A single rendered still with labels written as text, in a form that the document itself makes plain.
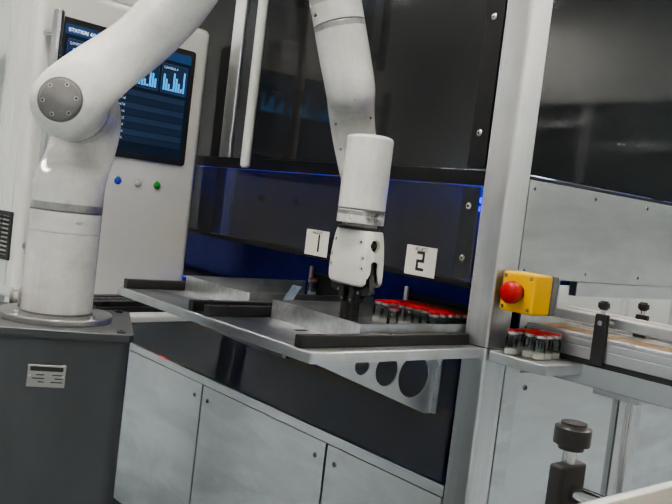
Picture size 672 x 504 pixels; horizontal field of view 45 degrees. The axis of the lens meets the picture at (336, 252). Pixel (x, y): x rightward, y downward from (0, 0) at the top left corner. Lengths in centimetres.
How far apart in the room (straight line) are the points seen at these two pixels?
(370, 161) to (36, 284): 60
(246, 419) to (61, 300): 84
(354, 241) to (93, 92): 49
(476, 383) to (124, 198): 107
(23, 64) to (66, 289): 81
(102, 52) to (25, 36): 72
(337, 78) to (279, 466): 101
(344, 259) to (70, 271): 46
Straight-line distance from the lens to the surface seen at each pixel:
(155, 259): 225
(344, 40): 142
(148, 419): 260
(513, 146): 153
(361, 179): 140
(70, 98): 137
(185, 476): 242
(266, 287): 199
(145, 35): 143
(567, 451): 49
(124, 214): 218
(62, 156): 150
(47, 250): 143
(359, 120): 149
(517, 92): 154
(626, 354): 150
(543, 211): 161
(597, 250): 178
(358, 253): 140
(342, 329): 142
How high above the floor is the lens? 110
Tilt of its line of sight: 3 degrees down
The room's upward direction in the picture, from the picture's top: 7 degrees clockwise
